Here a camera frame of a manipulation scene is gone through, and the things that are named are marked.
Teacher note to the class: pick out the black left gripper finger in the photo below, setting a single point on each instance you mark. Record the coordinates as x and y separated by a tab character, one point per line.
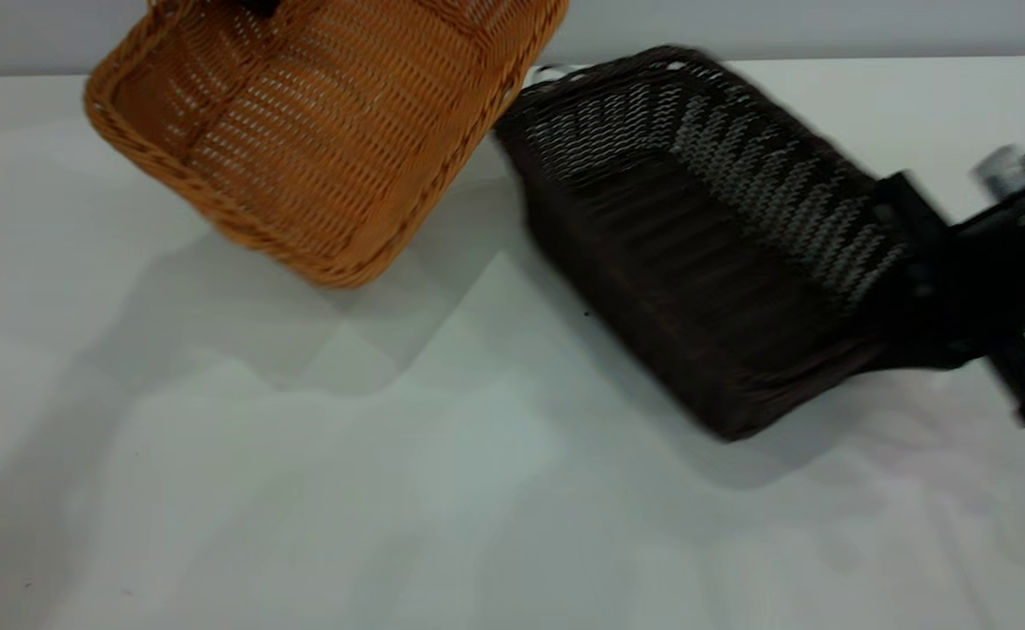
258	7

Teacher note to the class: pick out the light brown wicker basket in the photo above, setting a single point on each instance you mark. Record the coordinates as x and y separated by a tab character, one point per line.
319	131

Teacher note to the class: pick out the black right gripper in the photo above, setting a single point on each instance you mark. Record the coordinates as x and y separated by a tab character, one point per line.
1015	262

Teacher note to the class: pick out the dark brown wicker basket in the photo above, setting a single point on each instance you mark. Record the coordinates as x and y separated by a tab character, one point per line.
652	254

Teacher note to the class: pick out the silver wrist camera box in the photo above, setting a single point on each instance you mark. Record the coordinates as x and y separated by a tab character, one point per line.
1009	171

